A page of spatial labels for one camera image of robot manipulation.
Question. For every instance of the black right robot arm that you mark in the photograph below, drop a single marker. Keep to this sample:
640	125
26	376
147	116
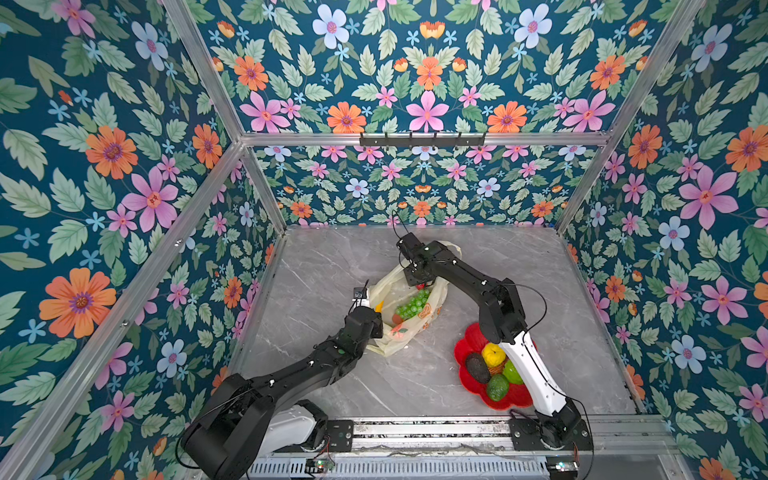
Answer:
502	321

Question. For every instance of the cream plastic bag orange print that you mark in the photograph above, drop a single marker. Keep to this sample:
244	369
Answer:
394	290

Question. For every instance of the green grapes bunch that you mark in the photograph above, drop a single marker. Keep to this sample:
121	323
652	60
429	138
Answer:
413	306

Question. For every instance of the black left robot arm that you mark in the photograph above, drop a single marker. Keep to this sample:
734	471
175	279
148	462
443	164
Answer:
225	438

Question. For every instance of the red flower-shaped plate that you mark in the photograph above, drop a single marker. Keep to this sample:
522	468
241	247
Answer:
474	340

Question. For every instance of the dark brown avocado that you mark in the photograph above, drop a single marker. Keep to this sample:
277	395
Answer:
477	368

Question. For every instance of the small circuit board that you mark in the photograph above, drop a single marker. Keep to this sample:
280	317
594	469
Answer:
319	466
562	469

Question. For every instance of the black hook rail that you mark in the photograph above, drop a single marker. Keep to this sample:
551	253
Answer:
408	140

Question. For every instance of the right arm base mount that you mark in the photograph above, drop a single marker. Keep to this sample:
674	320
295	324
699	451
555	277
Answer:
566	430

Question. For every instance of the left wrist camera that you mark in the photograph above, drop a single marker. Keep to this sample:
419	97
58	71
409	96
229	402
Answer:
360	297

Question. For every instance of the green bell pepper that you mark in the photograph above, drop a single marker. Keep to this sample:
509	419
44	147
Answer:
511	374

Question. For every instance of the yellow lemon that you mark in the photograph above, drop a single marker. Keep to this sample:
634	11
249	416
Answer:
493	356

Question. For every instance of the small circuit board left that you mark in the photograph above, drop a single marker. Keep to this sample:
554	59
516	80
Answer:
319	466

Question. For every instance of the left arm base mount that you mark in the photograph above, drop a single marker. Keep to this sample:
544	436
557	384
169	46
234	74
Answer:
306	428

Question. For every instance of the small circuit board right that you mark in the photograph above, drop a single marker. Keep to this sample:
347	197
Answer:
562	469

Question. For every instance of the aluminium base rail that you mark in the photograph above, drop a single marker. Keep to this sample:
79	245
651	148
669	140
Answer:
477	447

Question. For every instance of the green avocado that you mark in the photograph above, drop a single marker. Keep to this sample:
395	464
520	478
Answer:
497	388

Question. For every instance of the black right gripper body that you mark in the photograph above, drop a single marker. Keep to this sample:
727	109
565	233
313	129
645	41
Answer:
417	274

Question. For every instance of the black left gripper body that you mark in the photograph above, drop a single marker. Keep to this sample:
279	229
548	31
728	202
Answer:
374	331

